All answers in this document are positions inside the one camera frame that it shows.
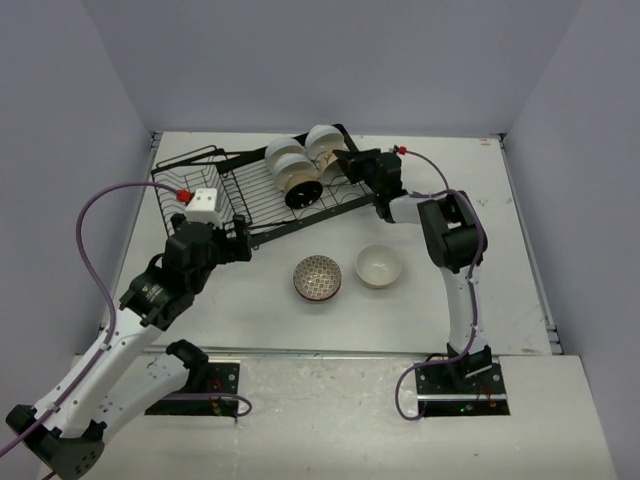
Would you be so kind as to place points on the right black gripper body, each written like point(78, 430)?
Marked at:
point(375, 187)

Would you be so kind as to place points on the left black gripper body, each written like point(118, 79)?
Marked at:
point(222, 250)

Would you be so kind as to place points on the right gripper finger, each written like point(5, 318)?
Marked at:
point(350, 157)
point(358, 175)

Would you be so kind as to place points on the tan bowl with branch motif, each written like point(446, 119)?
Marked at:
point(329, 168)

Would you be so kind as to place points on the black glazed tan bowl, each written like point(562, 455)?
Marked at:
point(302, 190)

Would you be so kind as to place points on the brown lattice patterned bowl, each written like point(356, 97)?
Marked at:
point(317, 275)

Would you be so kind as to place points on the tan bowl white inside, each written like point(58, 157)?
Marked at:
point(378, 266)

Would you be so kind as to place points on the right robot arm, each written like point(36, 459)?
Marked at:
point(455, 240)

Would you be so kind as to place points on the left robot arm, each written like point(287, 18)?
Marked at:
point(69, 428)

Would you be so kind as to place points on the white bowl back right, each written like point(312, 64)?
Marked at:
point(322, 138)

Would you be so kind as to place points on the white bowl middle left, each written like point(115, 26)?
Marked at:
point(290, 164)

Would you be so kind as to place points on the white bowl back left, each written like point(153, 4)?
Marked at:
point(279, 147)

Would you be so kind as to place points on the black wire dish rack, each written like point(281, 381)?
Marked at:
point(235, 166)

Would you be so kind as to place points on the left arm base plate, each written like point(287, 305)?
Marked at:
point(220, 377)

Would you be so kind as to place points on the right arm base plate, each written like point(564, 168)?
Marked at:
point(439, 394)

